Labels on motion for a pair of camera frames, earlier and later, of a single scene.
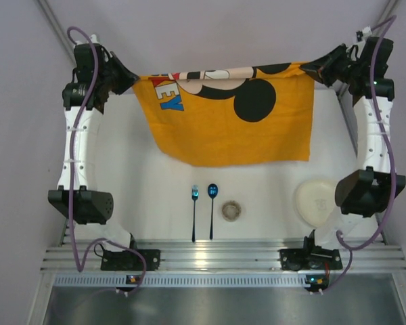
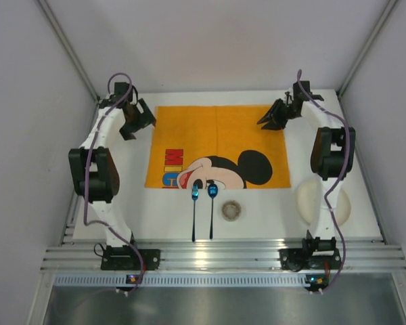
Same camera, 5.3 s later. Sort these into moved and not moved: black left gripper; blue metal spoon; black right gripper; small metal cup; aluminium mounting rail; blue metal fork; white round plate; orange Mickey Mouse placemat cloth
Moved: black left gripper; orange Mickey Mouse placemat cloth; black right gripper
Not moved: aluminium mounting rail; small metal cup; blue metal spoon; white round plate; blue metal fork
